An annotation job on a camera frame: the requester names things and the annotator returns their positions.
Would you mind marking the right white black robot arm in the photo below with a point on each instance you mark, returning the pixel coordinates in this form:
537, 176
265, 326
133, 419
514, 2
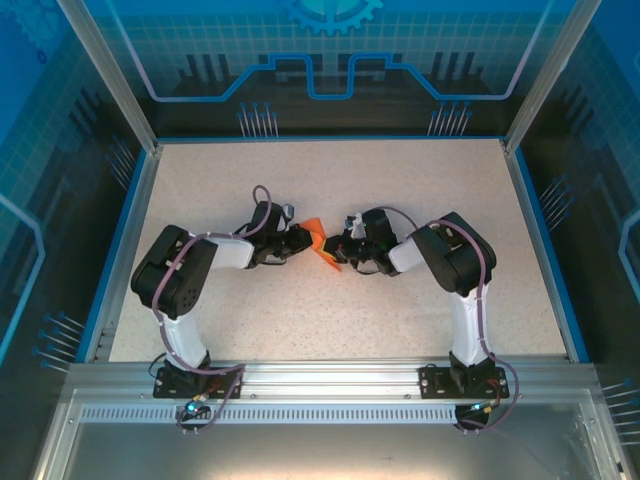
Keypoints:
455, 255

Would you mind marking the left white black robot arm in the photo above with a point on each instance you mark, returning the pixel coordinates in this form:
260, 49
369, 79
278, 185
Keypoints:
175, 275

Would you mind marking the blue gear printed panel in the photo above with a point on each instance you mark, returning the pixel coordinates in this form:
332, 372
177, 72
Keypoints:
330, 50

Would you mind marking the metal tray plate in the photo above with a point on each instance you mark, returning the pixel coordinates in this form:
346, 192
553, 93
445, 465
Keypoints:
320, 450

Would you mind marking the blue grid printed panel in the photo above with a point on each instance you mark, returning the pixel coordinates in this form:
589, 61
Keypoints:
610, 150
30, 150

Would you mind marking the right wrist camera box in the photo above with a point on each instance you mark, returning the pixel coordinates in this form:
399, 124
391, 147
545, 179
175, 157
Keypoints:
356, 225

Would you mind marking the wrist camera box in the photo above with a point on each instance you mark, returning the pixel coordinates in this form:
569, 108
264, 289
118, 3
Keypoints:
288, 212
356, 225

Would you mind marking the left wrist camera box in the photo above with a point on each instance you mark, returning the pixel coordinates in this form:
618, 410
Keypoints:
288, 212

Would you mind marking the aluminium mounting rail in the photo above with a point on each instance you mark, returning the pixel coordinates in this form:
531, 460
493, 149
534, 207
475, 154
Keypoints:
330, 375

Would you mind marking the aluminium side rail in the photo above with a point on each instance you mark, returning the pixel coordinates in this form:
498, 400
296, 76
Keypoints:
140, 200
524, 200

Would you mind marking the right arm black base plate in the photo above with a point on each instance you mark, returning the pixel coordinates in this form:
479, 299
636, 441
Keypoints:
435, 382

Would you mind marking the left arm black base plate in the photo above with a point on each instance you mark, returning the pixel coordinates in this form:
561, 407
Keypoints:
170, 387

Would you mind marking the aluminium frame post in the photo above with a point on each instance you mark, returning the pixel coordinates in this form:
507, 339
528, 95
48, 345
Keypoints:
545, 85
115, 85

